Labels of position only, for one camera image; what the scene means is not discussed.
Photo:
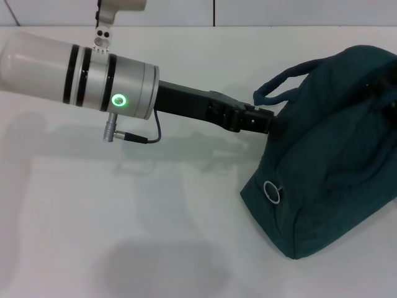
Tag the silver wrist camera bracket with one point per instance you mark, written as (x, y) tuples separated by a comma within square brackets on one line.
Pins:
[(104, 34)]

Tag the dark teal insulated bag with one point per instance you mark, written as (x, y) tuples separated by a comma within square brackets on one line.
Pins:
[(325, 139)]

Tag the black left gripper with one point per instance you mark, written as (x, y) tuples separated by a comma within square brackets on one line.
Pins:
[(198, 105)]

